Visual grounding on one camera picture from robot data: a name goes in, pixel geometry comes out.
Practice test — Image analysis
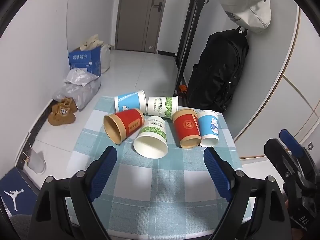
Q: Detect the white plastic parcel bag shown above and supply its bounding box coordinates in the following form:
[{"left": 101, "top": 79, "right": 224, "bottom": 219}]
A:
[{"left": 64, "top": 68, "right": 99, "bottom": 87}]

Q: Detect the green white paper cup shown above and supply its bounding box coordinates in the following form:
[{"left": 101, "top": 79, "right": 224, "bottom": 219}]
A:
[
  {"left": 133, "top": 116, "right": 169, "bottom": 159},
  {"left": 147, "top": 96, "right": 178, "bottom": 119}
]

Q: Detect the beige tote bag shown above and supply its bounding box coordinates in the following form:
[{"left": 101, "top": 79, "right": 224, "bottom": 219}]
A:
[{"left": 80, "top": 34, "right": 105, "bottom": 51}]

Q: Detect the red kraft paper cup right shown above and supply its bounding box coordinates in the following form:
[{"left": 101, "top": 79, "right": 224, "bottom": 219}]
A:
[{"left": 172, "top": 108, "right": 201, "bottom": 148}]

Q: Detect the blue cardboard box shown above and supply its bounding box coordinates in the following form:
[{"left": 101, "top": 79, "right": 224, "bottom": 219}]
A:
[{"left": 68, "top": 46, "right": 101, "bottom": 76}]

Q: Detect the blue checkered tablecloth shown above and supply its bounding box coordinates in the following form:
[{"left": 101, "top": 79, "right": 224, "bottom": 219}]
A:
[{"left": 66, "top": 96, "right": 242, "bottom": 239}]

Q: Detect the brown suede shoe back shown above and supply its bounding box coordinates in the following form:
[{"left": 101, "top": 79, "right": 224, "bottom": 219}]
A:
[{"left": 52, "top": 98, "right": 78, "bottom": 113}]

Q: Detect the black backpack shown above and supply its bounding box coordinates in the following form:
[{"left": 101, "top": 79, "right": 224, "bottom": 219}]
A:
[{"left": 187, "top": 27, "right": 249, "bottom": 113}]

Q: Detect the green white paper cup front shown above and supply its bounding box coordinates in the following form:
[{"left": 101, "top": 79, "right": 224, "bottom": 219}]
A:
[{"left": 133, "top": 116, "right": 169, "bottom": 159}]

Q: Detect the blue jordan shoe box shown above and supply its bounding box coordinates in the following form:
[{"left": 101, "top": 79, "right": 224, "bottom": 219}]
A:
[{"left": 0, "top": 168, "right": 37, "bottom": 216}]

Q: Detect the brown suede shoe front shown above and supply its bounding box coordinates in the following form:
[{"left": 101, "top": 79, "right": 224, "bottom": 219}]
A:
[{"left": 48, "top": 104, "right": 76, "bottom": 126}]

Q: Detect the white dustpan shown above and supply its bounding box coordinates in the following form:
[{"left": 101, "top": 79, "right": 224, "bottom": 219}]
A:
[{"left": 27, "top": 149, "right": 46, "bottom": 175}]

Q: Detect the white sack bag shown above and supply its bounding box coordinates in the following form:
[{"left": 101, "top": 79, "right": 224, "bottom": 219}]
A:
[{"left": 100, "top": 44, "right": 112, "bottom": 74}]

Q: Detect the blue white paper cup right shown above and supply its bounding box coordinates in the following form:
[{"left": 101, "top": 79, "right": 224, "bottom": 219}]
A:
[{"left": 197, "top": 110, "right": 219, "bottom": 147}]

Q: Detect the red kraft paper cup left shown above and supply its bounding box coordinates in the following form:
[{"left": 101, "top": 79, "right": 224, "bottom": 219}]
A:
[{"left": 103, "top": 108, "right": 145, "bottom": 145}]

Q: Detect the beige canvas bag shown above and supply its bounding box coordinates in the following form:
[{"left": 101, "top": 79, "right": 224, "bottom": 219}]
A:
[{"left": 218, "top": 0, "right": 272, "bottom": 34}]

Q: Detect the blue white paper cup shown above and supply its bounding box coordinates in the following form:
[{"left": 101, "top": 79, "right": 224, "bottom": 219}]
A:
[
  {"left": 197, "top": 110, "right": 219, "bottom": 147},
  {"left": 114, "top": 90, "right": 147, "bottom": 114}
]

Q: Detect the green white paper cup back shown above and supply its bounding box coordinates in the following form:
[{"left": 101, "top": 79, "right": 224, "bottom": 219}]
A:
[{"left": 147, "top": 96, "right": 178, "bottom": 119}]

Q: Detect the brown suede shoe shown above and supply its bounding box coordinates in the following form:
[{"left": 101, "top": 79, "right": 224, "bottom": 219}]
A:
[
  {"left": 52, "top": 98, "right": 78, "bottom": 113},
  {"left": 48, "top": 104, "right": 76, "bottom": 126}
]

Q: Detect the blue white paper cup back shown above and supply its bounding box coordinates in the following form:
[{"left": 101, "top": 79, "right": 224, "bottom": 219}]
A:
[{"left": 114, "top": 90, "right": 147, "bottom": 114}]

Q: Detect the grey plastic parcel bag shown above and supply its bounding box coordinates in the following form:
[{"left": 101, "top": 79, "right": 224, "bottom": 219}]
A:
[{"left": 52, "top": 79, "right": 101, "bottom": 111}]

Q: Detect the black tripod stand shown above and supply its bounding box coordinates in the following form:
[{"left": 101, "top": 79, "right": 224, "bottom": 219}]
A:
[{"left": 174, "top": 0, "right": 209, "bottom": 96}]

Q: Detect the red kraft paper cup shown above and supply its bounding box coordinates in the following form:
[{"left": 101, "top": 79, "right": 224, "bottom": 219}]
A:
[
  {"left": 172, "top": 108, "right": 201, "bottom": 148},
  {"left": 103, "top": 108, "right": 145, "bottom": 145}
]

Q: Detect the grey brown door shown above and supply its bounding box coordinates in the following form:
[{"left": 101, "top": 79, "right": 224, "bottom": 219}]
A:
[{"left": 116, "top": 0, "right": 166, "bottom": 53}]

